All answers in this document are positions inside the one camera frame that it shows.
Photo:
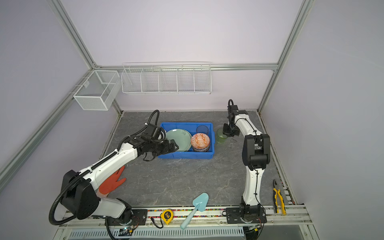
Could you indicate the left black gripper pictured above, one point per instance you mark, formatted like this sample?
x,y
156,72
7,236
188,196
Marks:
x,y
166,149

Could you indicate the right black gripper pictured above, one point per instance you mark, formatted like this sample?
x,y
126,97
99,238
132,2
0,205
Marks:
x,y
225,131

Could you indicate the green glass cup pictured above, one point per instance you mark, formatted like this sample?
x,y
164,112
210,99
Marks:
x,y
220,136

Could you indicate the green rimmed bottom plate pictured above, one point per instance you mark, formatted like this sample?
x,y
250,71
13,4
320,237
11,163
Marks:
x,y
181,137

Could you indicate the orange patterned bowl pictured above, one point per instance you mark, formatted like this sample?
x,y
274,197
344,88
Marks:
x,y
200,142

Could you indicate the amber glass cup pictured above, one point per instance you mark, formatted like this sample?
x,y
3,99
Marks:
x,y
202,129

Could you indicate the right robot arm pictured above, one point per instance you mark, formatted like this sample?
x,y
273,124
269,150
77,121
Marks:
x,y
256,155

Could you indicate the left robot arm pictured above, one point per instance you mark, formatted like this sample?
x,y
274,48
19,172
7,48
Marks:
x,y
78,198

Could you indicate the blue plastic bin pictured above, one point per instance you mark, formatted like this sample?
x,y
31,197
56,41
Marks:
x,y
192,129

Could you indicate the red work glove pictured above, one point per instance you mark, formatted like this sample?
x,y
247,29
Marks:
x,y
111,183

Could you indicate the yellow tape measure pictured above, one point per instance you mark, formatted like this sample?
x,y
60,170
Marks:
x,y
167,216

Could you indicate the teal plastic shovel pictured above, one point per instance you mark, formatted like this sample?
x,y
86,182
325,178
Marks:
x,y
199,203

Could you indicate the white mesh basket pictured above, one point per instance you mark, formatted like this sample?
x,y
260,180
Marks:
x,y
99,90

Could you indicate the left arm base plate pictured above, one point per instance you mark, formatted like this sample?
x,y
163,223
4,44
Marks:
x,y
138,218

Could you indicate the white wire rack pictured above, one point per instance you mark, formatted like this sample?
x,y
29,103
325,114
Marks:
x,y
167,78

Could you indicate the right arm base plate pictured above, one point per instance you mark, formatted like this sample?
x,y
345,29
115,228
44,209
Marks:
x,y
252,215

